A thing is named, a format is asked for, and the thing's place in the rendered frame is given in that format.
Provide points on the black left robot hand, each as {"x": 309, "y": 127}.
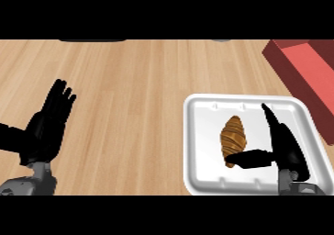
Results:
{"x": 44, "y": 131}

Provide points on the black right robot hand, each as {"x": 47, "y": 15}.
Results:
{"x": 286, "y": 143}

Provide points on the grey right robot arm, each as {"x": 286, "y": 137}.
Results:
{"x": 296, "y": 185}

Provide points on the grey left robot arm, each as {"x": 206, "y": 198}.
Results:
{"x": 31, "y": 183}

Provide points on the brown croissant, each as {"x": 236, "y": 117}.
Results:
{"x": 233, "y": 139}

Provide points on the white foam tray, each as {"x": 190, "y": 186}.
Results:
{"x": 206, "y": 147}

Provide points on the red cardboard box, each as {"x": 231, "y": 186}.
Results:
{"x": 312, "y": 79}

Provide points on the small grey object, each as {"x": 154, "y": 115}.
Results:
{"x": 221, "y": 40}

